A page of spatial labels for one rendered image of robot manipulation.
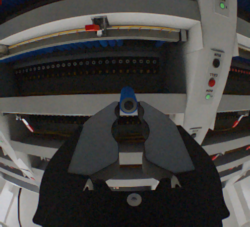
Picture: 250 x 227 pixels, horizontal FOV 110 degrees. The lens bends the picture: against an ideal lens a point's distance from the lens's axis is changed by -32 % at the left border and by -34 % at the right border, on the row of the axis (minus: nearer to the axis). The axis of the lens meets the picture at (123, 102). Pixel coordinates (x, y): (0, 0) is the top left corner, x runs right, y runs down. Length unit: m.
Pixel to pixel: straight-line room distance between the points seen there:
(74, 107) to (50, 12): 0.20
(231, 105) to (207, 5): 0.26
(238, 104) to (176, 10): 0.30
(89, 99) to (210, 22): 0.29
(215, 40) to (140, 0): 0.16
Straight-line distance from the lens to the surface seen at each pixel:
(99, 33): 0.23
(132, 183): 0.59
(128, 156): 0.41
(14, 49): 0.39
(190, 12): 0.26
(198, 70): 0.27
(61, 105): 0.31
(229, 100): 0.39
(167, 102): 0.29
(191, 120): 0.33
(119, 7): 0.23
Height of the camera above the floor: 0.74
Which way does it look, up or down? 31 degrees up
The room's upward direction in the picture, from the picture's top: 179 degrees clockwise
